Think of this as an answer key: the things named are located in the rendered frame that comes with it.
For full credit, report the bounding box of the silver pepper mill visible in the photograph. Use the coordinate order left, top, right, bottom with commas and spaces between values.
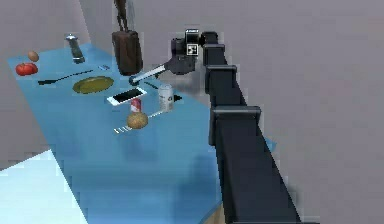
65, 33, 86, 65

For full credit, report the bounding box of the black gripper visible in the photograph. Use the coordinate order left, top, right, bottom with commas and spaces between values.
128, 37, 197, 86

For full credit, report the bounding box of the olive green plate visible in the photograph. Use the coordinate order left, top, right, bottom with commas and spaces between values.
72, 75, 115, 95

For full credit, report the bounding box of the black ladle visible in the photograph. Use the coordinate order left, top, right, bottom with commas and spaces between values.
37, 69, 94, 86

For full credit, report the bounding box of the black knife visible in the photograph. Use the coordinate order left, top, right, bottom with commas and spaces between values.
143, 81, 184, 102

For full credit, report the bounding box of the brown potato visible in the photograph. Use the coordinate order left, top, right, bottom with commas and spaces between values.
126, 111, 150, 130

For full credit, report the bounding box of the white smartphone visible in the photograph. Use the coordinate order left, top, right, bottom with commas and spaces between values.
106, 86, 148, 107

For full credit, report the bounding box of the red and white can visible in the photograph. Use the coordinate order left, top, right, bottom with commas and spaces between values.
130, 97, 142, 114

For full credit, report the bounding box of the silver fork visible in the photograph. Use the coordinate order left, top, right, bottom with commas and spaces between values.
113, 110, 164, 135

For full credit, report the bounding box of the blue table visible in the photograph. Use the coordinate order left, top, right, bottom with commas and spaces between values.
7, 41, 278, 224

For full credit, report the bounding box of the red tomato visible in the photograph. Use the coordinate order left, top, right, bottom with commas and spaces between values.
15, 62, 39, 77

